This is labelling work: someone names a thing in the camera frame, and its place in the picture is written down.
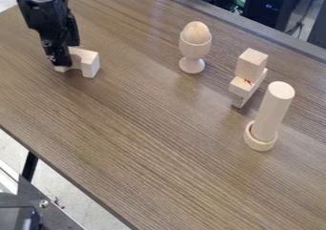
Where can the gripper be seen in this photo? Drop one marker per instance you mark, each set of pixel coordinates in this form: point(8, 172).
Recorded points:
point(46, 17)

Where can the wooden arch block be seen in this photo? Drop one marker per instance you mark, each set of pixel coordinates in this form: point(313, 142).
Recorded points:
point(90, 63)

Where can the wooden egg cup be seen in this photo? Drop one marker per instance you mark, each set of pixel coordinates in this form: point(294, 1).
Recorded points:
point(193, 54)

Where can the wooden egg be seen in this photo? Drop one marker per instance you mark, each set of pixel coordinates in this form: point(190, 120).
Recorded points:
point(196, 31)

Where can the black metal base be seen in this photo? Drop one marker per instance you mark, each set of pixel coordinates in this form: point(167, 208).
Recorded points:
point(25, 211)

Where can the wooden rectangular block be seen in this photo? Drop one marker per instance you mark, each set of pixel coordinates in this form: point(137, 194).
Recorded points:
point(244, 89)

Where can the wooden cube block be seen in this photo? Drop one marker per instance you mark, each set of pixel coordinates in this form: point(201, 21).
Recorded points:
point(251, 63)

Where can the black computer tower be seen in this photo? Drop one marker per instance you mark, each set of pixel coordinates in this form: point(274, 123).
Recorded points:
point(267, 4)

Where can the wooden cylinder block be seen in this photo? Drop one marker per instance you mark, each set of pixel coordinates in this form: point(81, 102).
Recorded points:
point(274, 111)

